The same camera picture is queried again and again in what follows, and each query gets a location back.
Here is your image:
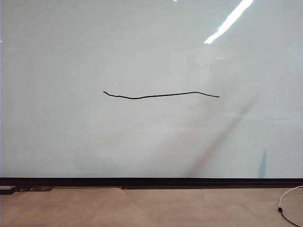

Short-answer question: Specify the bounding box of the black drawn marker line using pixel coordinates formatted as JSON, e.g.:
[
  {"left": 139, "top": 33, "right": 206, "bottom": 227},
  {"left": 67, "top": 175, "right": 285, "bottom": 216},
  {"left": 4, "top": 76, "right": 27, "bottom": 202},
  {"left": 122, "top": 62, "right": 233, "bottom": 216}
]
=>
[{"left": 103, "top": 90, "right": 220, "bottom": 100}]

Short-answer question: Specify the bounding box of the white whiteboard with black frame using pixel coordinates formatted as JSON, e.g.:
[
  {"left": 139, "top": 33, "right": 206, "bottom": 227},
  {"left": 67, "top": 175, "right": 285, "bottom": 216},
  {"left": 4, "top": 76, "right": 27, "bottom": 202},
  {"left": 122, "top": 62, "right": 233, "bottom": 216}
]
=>
[{"left": 0, "top": 0, "right": 303, "bottom": 187}]

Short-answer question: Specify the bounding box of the thin white cable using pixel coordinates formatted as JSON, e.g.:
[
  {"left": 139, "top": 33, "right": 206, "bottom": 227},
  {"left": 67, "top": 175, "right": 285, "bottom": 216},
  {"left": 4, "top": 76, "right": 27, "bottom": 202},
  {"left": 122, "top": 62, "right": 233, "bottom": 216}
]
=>
[{"left": 277, "top": 185, "right": 303, "bottom": 209}]

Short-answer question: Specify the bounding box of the black cable with connector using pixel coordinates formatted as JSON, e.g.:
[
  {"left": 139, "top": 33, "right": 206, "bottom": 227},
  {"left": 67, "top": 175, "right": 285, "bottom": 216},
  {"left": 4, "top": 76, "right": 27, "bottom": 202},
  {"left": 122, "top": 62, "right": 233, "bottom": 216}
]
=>
[{"left": 276, "top": 206, "right": 302, "bottom": 227}]

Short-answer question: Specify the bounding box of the black rectangular bracket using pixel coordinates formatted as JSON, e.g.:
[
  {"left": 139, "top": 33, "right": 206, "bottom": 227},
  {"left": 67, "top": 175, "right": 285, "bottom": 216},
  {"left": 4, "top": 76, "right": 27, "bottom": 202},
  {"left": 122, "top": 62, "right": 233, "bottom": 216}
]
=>
[{"left": 0, "top": 186, "right": 16, "bottom": 195}]

